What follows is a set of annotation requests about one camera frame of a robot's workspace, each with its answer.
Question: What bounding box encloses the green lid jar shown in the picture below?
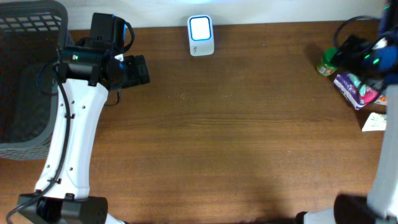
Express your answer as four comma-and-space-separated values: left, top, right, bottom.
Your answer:
317, 47, 338, 76

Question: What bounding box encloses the pink purple tissue pack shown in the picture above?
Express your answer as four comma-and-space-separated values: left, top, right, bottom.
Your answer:
333, 72, 384, 110

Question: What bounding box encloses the white tube with tan cap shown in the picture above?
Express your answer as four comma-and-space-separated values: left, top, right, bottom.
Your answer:
361, 112, 387, 132

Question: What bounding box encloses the teal wet wipes pack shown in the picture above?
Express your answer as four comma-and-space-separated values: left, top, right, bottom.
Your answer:
348, 73, 367, 96

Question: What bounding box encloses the orange small tissue box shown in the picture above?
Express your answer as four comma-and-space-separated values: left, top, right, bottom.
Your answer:
376, 95, 387, 106

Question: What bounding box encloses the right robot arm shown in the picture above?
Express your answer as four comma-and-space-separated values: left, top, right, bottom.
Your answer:
292, 1, 397, 224

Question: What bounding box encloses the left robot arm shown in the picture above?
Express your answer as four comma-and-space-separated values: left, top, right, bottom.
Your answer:
12, 12, 150, 223

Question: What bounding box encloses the dark grey plastic basket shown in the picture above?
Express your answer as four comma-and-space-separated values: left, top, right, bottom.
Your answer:
1, 1, 73, 161

